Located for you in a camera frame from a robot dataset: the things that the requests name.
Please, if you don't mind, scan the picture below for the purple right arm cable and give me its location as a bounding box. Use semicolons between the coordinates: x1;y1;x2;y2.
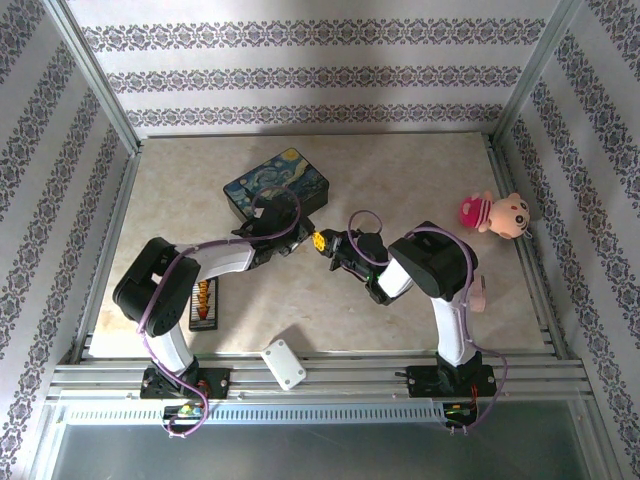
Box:
347;209;512;436

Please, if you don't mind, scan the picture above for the starry night print box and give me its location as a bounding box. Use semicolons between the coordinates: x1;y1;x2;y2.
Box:
222;146;332;224

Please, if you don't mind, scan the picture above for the small controller board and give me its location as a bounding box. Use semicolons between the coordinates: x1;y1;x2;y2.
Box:
443;401;480;421
163;403;206;421

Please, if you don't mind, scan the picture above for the slotted grey cable duct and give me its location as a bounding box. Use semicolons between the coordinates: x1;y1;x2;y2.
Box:
60;399;450;427

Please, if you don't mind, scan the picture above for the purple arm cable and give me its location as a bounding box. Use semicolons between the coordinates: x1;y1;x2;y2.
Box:
137;186;303;440
347;209;512;436

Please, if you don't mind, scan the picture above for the aluminium extrusion frame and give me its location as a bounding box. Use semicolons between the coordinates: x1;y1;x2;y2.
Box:
37;0;619;427

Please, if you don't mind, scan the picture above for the pale pink plastic item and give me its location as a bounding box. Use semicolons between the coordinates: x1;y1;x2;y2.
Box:
468;273;490;315

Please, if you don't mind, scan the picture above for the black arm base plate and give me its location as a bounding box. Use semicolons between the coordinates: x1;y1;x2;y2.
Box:
406;364;497;401
139;366;233;402

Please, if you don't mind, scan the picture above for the white plastic box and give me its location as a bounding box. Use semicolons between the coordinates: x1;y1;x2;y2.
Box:
259;338;308;393

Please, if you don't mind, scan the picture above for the pink plush doll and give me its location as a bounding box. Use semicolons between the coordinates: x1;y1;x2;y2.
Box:
458;189;534;243

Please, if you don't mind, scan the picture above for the black battery tester board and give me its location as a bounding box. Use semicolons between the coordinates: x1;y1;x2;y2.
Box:
188;278;221;332

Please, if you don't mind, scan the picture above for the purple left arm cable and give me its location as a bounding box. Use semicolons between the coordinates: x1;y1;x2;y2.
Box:
137;186;303;440

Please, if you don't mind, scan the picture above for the grey metal sheet panel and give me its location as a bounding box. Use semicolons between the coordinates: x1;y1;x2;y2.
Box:
48;422;592;480

